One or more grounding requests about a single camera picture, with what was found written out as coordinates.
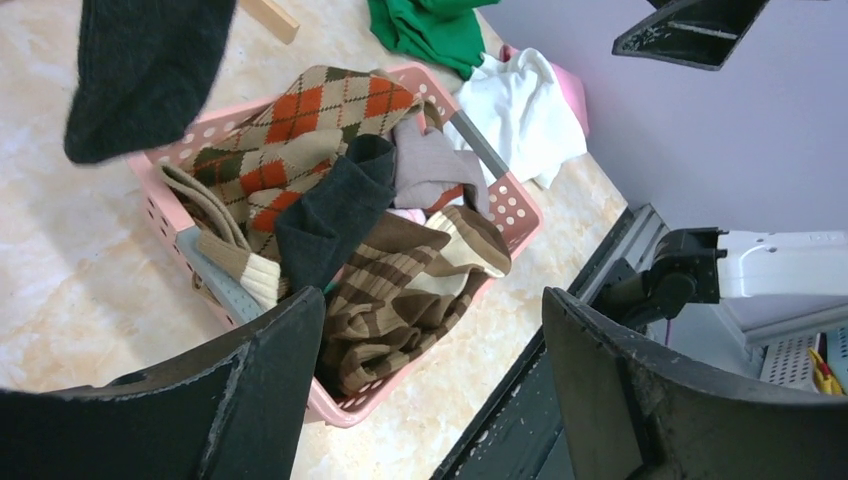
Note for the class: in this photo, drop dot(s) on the brown striped sock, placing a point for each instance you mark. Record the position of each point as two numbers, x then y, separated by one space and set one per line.
404 288

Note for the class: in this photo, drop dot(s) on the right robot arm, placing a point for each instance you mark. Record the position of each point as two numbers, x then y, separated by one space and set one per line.
709 265

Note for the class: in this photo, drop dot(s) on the white cloth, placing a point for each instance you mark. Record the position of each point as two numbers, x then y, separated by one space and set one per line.
515 101

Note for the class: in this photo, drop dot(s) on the black sock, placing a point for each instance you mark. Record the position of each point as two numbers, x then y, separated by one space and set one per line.
319 232
145 71

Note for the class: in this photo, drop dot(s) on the wooden drying rack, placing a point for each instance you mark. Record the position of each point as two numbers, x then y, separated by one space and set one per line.
273 17

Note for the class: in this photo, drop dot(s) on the grey cloth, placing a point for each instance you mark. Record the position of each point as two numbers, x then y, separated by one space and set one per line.
430 173

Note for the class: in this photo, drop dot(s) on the pink plastic basket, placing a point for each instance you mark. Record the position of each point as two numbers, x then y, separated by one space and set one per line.
237 278

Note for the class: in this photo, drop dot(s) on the argyle patterned sock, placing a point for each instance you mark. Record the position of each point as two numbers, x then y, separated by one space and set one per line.
240 183

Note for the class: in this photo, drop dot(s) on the pink cloth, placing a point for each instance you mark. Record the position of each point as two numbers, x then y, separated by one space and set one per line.
573 92

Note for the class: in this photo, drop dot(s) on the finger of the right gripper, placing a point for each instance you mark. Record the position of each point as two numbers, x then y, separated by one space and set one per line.
699 34

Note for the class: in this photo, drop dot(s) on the green cloth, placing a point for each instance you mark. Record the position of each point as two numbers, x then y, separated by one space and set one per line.
444 33

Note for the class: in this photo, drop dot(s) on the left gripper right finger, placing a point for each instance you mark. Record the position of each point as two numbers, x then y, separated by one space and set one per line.
635 409

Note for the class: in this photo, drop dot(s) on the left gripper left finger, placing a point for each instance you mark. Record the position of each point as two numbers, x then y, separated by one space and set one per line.
231 408

